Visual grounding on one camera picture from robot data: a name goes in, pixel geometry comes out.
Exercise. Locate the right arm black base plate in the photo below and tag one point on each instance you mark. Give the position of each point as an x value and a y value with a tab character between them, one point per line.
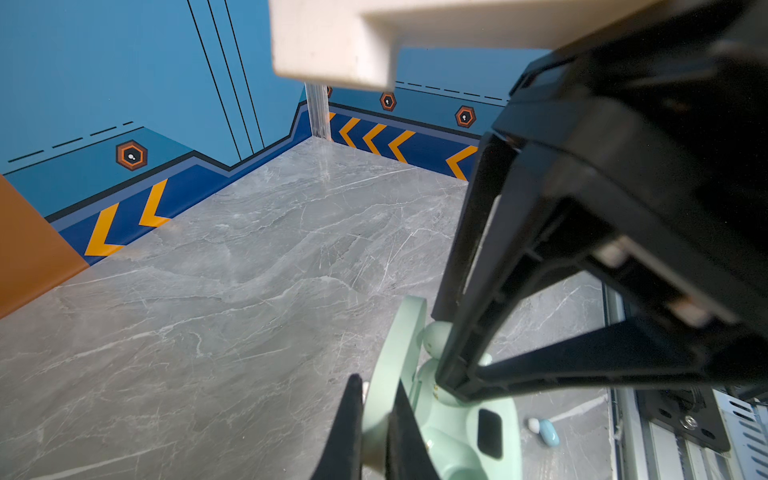
692	413

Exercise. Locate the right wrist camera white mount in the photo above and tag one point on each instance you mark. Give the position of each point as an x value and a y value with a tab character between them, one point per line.
354	44

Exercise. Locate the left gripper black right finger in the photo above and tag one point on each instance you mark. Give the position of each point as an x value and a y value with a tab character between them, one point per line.
406	454

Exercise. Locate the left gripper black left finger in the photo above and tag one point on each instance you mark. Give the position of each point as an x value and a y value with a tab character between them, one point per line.
341	457

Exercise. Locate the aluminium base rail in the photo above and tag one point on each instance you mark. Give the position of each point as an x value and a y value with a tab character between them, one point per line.
644	450

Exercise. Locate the mint green earbud charging case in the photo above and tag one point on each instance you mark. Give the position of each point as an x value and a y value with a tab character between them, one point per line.
464	440

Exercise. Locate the blue earbud front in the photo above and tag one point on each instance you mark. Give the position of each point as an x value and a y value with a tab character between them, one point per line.
545	430

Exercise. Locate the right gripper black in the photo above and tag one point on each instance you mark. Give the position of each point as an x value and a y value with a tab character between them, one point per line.
660	129

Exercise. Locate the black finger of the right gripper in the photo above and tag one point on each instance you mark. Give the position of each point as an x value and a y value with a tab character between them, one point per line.
511	242
630	353

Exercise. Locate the right aluminium corner post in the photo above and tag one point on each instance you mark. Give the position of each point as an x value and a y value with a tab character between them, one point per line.
318	110

